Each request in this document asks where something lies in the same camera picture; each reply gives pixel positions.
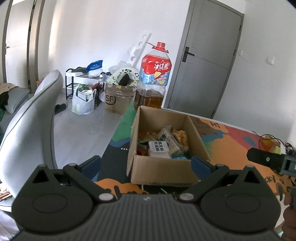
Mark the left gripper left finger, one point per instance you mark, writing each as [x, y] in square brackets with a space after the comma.
[91, 167]

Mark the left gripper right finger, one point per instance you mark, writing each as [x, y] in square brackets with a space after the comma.
[201, 168]

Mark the orange label rice cracker pack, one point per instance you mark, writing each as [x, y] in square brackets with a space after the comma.
[181, 137]

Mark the white snack pack black label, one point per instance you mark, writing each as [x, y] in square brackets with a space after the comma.
[158, 149]

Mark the white Runfu cake package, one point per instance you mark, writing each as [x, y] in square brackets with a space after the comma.
[166, 135]

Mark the small red orange snack packet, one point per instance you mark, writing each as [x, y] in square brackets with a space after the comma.
[142, 152]

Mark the right hand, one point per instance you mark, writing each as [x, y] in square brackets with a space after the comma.
[289, 224]

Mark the brown cardboard box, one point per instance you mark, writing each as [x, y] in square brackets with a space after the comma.
[176, 171]

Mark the white plastic shopping bag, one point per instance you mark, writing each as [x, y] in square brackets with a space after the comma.
[83, 100]

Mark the black slipper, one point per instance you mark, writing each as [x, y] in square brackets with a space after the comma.
[59, 108]

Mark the grey sofa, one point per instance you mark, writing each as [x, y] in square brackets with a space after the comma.
[29, 137]

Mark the SF cardboard box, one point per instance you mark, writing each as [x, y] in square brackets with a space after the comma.
[118, 98]

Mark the black shoe rack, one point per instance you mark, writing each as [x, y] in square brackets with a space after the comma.
[73, 80]

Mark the panda print round cushion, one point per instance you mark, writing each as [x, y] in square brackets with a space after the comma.
[124, 76]

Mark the blue plastic bag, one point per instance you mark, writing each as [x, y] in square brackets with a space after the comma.
[94, 66]

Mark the large iced tea bottle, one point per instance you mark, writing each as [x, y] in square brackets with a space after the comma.
[153, 77]

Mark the white foam packing piece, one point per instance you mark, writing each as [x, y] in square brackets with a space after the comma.
[136, 50]

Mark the grey door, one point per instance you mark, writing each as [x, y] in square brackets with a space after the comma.
[213, 36]

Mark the white wall switch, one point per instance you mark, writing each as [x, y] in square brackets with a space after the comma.
[270, 60]

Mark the black door handle lock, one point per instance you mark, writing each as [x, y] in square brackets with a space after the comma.
[186, 53]

